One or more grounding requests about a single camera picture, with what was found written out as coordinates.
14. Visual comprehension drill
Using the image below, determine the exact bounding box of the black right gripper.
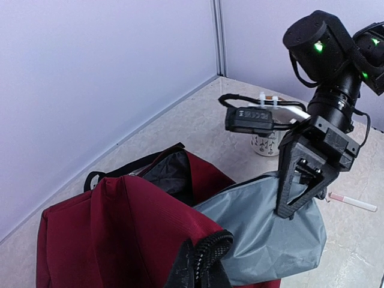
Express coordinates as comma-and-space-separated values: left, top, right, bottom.
275, 116, 361, 218

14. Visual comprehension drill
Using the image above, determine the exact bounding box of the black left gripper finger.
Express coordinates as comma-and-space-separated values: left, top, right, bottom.
164, 230, 233, 288

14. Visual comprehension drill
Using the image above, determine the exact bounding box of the grey pencil case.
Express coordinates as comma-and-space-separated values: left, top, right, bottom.
194, 172, 326, 286

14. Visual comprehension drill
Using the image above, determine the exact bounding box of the pink capped pen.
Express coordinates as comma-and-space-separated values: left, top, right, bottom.
328, 192, 377, 212

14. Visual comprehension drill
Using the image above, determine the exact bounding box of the dark red student backpack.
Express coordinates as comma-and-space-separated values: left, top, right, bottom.
35, 142, 283, 288

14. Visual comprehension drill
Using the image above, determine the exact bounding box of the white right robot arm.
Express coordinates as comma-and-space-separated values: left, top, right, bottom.
275, 10, 383, 218

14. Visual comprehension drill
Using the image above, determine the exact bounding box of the white floral mug orange inside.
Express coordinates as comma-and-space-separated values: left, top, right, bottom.
250, 95, 289, 157

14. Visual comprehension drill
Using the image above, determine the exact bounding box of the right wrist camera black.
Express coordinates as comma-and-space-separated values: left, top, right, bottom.
218, 93, 310, 137

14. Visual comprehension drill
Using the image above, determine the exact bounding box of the aluminium corner post right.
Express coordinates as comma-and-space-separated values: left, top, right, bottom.
211, 0, 227, 77

